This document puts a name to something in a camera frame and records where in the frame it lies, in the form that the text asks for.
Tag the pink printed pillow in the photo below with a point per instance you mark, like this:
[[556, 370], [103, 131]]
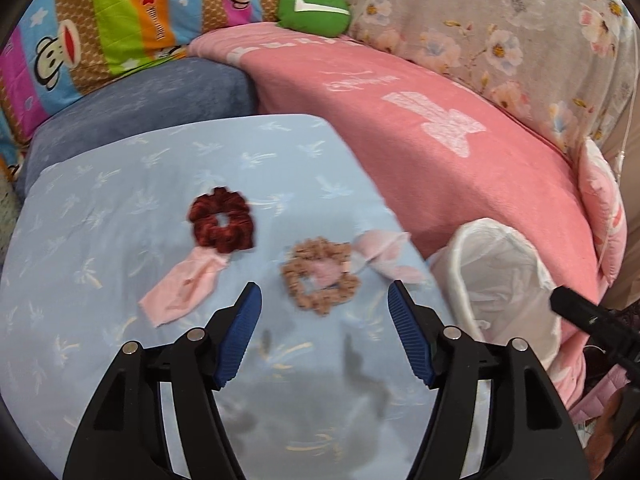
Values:
[[600, 195]]

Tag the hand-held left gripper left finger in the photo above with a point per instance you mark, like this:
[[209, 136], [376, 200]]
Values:
[[240, 330]]

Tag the pink fabric strip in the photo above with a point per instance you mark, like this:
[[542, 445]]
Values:
[[375, 245]]

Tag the orange-brown scrunchie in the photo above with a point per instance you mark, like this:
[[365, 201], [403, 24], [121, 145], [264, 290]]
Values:
[[300, 295]]

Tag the dark red velvet scrunchie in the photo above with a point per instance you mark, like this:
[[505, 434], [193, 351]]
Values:
[[235, 235]]

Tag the grey floral quilt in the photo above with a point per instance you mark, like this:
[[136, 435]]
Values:
[[475, 25]]

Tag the light blue printed cloth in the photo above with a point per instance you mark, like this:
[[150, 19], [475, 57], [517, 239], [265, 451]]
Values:
[[125, 200]]

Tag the pink blanket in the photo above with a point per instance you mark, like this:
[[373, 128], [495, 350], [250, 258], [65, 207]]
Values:
[[450, 170]]

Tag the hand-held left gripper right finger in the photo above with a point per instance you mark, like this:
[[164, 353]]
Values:
[[407, 335]]

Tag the blue-grey cushion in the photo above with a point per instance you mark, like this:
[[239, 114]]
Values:
[[150, 100]]

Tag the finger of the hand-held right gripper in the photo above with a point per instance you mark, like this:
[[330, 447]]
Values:
[[595, 322]]

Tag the pink cloth piece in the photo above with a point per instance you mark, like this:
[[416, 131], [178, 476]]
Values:
[[180, 290]]

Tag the green plush cushion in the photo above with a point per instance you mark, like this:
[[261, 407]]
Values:
[[310, 22]]

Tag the colourful monkey print pillow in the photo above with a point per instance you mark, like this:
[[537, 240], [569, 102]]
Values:
[[100, 20]]

